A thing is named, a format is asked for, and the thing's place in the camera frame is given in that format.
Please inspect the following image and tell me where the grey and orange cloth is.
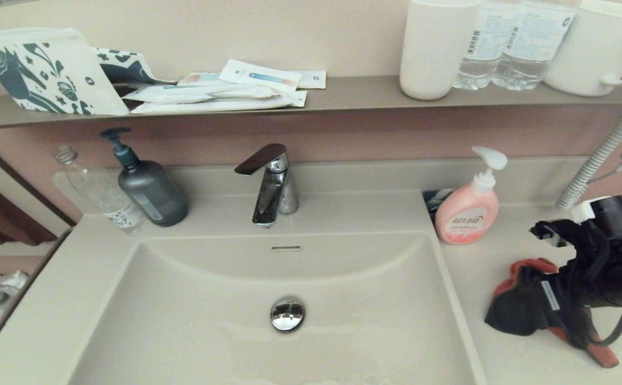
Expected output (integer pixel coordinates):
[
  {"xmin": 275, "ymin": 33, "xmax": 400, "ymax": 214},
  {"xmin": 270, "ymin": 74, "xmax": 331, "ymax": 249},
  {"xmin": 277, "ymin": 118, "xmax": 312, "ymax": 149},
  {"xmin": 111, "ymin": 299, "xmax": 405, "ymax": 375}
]
[{"xmin": 485, "ymin": 258, "xmax": 620, "ymax": 368}]

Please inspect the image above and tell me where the chrome faucet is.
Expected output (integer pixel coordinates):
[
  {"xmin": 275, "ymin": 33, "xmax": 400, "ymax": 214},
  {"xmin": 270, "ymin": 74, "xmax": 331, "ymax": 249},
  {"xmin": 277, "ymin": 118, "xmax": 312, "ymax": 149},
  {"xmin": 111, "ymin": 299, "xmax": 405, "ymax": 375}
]
[{"xmin": 234, "ymin": 143, "xmax": 299, "ymax": 229}]

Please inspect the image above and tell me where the beige sink basin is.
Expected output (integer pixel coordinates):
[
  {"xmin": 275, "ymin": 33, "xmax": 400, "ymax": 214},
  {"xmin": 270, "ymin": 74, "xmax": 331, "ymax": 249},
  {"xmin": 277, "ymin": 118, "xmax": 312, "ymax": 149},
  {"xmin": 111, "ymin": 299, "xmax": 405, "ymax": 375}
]
[{"xmin": 68, "ymin": 231, "xmax": 487, "ymax": 385}]

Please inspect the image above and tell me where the pink soap pump bottle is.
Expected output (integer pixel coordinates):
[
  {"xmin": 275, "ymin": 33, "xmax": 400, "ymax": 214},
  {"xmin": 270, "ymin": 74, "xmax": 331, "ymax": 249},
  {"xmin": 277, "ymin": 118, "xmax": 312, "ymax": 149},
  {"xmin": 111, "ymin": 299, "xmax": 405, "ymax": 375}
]
[{"xmin": 434, "ymin": 146, "xmax": 508, "ymax": 245}]

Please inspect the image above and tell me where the dark blue white packet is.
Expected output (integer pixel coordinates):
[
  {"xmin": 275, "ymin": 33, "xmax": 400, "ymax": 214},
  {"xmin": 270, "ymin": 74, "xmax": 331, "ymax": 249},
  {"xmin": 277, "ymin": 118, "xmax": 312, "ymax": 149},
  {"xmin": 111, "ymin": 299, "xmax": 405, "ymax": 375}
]
[{"xmin": 423, "ymin": 188, "xmax": 457, "ymax": 222}]

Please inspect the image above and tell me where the white ribbed mug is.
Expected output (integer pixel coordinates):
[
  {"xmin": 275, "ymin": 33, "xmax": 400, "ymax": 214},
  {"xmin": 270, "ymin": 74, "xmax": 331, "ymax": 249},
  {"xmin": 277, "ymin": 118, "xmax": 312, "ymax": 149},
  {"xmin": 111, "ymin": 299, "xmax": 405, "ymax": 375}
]
[{"xmin": 543, "ymin": 0, "xmax": 622, "ymax": 97}]

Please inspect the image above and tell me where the clear water bottle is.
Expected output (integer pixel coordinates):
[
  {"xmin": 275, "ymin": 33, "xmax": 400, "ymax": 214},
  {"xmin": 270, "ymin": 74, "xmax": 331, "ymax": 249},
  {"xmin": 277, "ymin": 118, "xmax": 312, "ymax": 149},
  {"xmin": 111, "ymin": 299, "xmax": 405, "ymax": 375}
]
[
  {"xmin": 492, "ymin": 0, "xmax": 581, "ymax": 91},
  {"xmin": 453, "ymin": 0, "xmax": 522, "ymax": 90}
]

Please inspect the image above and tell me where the white tumbler cup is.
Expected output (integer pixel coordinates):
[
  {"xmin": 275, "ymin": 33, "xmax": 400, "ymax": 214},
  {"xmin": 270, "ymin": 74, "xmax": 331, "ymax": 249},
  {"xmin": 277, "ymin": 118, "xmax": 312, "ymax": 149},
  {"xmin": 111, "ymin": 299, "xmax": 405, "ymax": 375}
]
[{"xmin": 399, "ymin": 0, "xmax": 481, "ymax": 101}]

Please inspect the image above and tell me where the chrome drain stopper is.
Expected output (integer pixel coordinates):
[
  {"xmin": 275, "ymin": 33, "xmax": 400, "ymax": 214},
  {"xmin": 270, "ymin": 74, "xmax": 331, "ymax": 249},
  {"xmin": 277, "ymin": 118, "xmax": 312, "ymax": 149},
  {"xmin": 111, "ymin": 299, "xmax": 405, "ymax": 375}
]
[{"xmin": 270, "ymin": 295, "xmax": 306, "ymax": 333}]

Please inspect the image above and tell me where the small white sachet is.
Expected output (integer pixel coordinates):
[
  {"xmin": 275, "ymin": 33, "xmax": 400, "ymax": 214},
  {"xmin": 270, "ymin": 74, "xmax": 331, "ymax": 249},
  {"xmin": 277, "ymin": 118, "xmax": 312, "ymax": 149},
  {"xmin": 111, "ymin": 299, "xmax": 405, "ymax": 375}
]
[{"xmin": 295, "ymin": 71, "xmax": 326, "ymax": 90}]

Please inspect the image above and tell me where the white packet with blue toothbrush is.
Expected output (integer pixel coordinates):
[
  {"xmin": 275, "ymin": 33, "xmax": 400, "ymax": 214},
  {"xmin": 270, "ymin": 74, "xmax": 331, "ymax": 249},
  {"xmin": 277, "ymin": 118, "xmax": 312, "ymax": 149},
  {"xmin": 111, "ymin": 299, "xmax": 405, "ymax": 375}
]
[{"xmin": 219, "ymin": 59, "xmax": 302, "ymax": 95}]

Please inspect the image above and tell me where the flat white long packet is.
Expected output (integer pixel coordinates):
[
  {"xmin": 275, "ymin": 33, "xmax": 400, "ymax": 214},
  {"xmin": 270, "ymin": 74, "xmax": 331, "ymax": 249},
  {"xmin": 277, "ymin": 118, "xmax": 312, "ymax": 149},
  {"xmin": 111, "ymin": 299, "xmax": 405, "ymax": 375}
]
[{"xmin": 130, "ymin": 90, "xmax": 308, "ymax": 115}]

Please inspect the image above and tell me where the long white wrapped packet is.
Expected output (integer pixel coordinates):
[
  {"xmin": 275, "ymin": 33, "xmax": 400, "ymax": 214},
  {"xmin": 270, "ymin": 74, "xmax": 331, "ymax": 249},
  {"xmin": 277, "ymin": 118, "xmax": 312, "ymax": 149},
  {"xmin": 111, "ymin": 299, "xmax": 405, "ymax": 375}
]
[{"xmin": 122, "ymin": 84, "xmax": 285, "ymax": 104}]

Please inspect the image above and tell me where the white packet with peach print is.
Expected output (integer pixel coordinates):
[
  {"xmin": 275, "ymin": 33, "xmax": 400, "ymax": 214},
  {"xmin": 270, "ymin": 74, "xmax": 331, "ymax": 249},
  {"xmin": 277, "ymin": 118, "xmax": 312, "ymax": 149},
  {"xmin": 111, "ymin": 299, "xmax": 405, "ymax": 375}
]
[{"xmin": 177, "ymin": 72, "xmax": 231, "ymax": 88}]

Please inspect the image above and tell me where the grey pump bottle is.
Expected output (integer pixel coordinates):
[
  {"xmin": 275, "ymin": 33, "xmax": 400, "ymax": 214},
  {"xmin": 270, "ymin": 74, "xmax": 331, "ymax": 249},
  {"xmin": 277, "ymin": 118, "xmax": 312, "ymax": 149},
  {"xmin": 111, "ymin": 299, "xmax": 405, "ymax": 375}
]
[{"xmin": 100, "ymin": 127, "xmax": 189, "ymax": 228}]

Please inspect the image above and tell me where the clear empty plastic bottle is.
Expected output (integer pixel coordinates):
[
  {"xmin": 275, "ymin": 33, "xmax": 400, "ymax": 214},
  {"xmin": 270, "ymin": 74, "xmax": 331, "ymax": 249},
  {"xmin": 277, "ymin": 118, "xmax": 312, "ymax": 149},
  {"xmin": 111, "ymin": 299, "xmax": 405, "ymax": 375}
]
[{"xmin": 53, "ymin": 145, "xmax": 147, "ymax": 236}]

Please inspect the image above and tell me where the small white blue patterned pouch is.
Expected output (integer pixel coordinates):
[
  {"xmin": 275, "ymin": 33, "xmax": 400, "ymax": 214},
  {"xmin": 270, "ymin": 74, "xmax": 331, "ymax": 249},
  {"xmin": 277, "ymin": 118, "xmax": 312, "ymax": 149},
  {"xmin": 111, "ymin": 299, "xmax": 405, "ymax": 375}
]
[{"xmin": 92, "ymin": 47, "xmax": 177, "ymax": 85}]

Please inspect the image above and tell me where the large white blue patterned pouch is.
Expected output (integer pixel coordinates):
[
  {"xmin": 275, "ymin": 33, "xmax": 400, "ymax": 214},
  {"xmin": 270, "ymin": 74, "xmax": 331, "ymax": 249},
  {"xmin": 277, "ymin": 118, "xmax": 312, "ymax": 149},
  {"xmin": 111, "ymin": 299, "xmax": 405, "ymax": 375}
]
[{"xmin": 0, "ymin": 27, "xmax": 130, "ymax": 116}]

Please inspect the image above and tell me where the dark brown furniture piece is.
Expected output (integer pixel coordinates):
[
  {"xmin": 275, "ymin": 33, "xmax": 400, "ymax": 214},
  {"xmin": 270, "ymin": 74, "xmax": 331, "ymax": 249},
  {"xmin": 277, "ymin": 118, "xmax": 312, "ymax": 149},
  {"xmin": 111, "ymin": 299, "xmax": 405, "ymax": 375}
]
[{"xmin": 0, "ymin": 168, "xmax": 58, "ymax": 247}]

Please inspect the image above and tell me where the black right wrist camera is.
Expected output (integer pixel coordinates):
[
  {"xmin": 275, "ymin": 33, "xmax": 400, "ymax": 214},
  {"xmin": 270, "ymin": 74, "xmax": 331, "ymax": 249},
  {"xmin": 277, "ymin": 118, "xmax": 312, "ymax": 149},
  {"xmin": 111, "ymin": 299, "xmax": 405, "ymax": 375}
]
[{"xmin": 529, "ymin": 195, "xmax": 622, "ymax": 248}]

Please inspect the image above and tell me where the white coiled cord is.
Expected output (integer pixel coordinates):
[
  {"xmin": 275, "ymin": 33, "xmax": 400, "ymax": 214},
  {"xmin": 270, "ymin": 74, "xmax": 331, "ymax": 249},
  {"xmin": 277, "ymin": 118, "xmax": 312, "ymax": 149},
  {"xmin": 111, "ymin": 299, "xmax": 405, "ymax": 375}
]
[{"xmin": 556, "ymin": 109, "xmax": 622, "ymax": 210}]

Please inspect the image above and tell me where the brown wall shelf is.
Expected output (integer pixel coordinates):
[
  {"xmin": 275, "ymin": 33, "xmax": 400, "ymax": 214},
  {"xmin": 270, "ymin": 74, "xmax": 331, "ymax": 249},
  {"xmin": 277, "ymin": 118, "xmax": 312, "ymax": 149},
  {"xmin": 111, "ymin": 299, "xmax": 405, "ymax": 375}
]
[{"xmin": 0, "ymin": 75, "xmax": 622, "ymax": 131}]

